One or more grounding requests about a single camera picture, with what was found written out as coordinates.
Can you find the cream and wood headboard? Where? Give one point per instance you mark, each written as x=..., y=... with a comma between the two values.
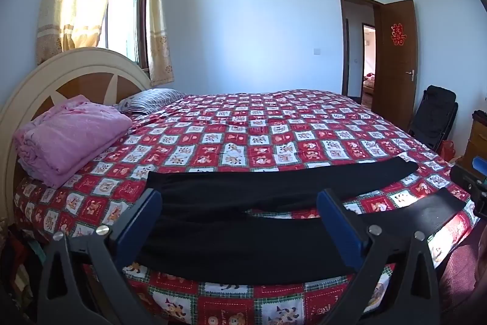
x=23, y=92

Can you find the pile of clothes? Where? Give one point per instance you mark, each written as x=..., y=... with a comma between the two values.
x=19, y=268

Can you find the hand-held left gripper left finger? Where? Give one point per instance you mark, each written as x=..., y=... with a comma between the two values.
x=139, y=229

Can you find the brown door frame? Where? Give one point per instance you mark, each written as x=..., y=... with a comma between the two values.
x=345, y=43

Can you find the wooden cabinet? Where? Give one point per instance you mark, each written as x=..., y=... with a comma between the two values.
x=477, y=140

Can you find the black pants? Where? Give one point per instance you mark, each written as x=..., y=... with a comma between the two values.
x=228, y=203

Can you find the brown wooden door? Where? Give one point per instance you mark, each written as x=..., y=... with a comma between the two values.
x=395, y=89

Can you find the red checkered printed bedsheet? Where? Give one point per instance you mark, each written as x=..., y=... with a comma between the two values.
x=266, y=134

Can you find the red paper door decoration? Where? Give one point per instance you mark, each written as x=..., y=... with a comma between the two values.
x=398, y=34

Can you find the black folding chair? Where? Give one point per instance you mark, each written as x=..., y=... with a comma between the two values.
x=433, y=115

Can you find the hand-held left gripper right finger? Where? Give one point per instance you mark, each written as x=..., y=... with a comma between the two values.
x=338, y=229

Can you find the person's maroon clothing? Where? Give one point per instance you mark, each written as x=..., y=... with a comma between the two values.
x=462, y=271

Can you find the striped pillow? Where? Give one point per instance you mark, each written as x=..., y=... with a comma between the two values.
x=152, y=100

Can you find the red bag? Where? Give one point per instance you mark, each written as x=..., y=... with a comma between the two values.
x=447, y=150

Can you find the window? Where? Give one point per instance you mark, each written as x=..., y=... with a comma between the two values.
x=121, y=16

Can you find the folded pink blanket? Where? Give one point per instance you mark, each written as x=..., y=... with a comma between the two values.
x=76, y=131

